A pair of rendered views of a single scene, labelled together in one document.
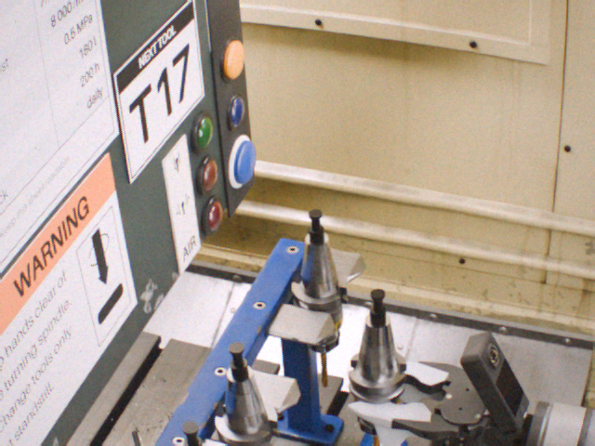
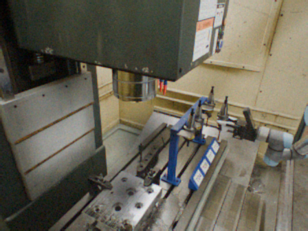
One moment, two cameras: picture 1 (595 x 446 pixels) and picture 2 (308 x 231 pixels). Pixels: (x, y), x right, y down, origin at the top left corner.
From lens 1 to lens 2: 0.48 m
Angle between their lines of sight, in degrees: 9
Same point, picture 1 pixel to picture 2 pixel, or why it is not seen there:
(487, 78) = (245, 75)
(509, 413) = (251, 124)
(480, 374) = (246, 114)
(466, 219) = (234, 107)
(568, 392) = (254, 148)
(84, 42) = not seen: outside the picture
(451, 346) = (226, 135)
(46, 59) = not seen: outside the picture
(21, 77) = not seen: outside the picture
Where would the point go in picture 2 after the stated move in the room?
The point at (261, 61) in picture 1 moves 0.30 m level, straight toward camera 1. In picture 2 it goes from (196, 71) to (201, 84)
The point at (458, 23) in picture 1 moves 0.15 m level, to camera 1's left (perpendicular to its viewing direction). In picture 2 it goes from (240, 62) to (218, 61)
